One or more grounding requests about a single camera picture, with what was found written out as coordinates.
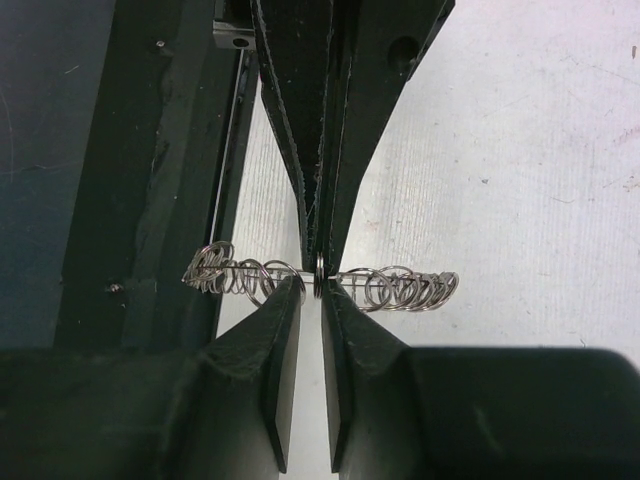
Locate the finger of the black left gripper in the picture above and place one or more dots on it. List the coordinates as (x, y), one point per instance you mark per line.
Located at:
(376, 48)
(294, 69)

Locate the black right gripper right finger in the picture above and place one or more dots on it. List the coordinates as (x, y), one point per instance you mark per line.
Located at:
(369, 428)

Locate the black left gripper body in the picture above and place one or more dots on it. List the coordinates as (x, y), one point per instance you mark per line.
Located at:
(310, 20)

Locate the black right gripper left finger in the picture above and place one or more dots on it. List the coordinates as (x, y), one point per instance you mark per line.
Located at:
(249, 373)

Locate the metal disc with keyrings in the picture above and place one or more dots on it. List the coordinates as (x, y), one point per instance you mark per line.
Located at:
(214, 270)

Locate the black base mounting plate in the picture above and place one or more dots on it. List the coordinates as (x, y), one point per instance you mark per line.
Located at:
(124, 126)

